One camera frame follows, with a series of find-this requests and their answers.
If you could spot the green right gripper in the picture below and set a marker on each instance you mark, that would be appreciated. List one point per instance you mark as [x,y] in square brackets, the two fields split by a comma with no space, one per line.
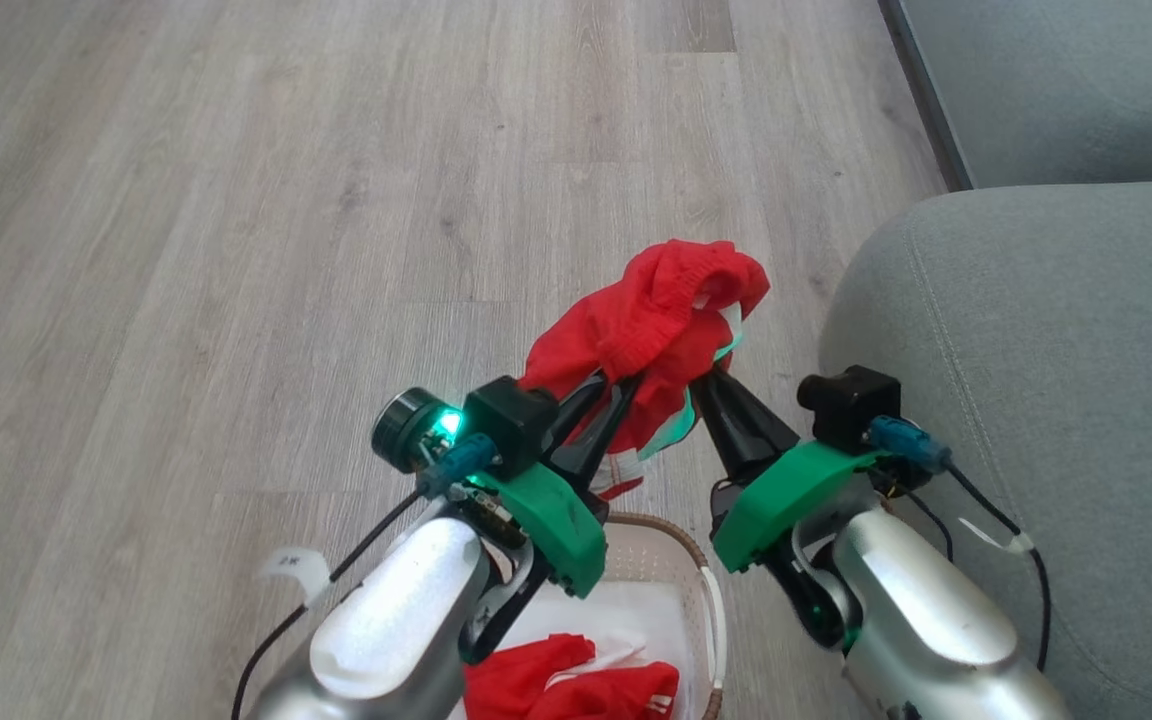
[786,495]

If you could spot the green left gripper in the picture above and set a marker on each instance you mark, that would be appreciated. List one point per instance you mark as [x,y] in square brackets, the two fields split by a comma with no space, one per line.
[551,520]

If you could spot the red garment with white trim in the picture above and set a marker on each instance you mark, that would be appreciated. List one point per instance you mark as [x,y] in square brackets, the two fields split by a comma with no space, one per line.
[636,320]

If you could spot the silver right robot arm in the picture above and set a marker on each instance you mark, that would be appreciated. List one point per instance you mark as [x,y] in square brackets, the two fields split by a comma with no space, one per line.
[921,620]

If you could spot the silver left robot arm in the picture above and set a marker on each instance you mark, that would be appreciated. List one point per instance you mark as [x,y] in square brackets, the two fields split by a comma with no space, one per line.
[386,620]

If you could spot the white perforated laundry basket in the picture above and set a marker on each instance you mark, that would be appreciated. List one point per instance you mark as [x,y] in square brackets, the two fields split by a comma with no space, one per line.
[656,560]

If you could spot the white cloth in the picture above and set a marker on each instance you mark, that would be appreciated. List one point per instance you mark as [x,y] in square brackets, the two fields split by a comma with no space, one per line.
[626,615]

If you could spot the red garment with white stripes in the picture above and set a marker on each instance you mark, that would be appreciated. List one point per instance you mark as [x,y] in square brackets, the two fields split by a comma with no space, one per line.
[556,685]

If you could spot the grey fabric sofa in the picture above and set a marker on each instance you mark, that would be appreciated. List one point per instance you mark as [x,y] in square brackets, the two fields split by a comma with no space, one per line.
[1056,380]

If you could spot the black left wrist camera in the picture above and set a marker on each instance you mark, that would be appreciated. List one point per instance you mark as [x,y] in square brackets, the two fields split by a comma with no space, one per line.
[506,420]

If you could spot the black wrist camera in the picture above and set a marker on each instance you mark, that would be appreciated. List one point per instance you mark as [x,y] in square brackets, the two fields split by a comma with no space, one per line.
[851,405]
[506,420]

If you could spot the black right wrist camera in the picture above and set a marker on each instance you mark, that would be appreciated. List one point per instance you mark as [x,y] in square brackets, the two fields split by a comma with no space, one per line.
[851,405]

